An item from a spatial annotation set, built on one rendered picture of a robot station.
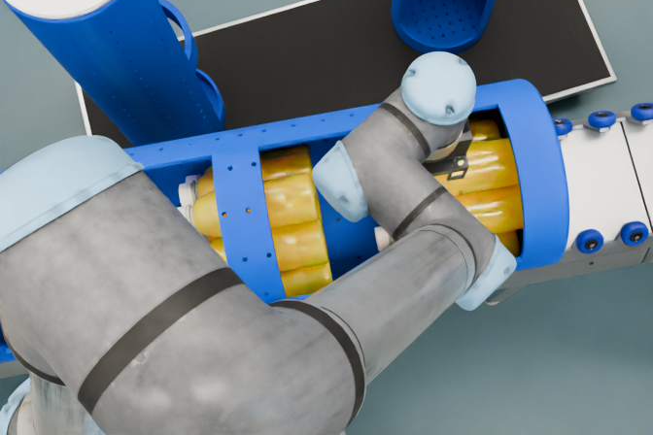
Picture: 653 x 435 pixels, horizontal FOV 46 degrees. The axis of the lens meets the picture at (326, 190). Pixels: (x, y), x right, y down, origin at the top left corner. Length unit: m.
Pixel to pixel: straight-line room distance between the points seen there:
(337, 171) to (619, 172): 0.75
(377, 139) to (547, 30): 1.64
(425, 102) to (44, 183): 0.43
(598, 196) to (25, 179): 1.10
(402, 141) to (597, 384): 1.62
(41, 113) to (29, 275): 2.14
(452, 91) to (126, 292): 0.45
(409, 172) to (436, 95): 0.08
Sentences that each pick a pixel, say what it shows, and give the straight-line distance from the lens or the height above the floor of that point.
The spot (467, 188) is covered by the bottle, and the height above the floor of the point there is 1.17.
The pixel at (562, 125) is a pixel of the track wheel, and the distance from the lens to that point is 1.37.
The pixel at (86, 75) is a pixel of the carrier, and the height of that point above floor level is 0.79.
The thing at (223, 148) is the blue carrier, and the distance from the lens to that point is 1.10.
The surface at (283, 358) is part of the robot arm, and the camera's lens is 0.45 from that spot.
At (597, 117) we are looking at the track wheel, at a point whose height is 0.98.
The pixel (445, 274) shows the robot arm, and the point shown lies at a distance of 0.67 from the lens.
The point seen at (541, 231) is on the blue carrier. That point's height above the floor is 1.18.
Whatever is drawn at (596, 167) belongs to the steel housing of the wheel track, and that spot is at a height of 0.93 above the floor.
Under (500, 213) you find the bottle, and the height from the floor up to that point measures 1.14.
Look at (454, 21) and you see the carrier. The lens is 2.34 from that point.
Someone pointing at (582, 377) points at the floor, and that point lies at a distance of 2.32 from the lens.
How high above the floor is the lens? 2.24
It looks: 75 degrees down
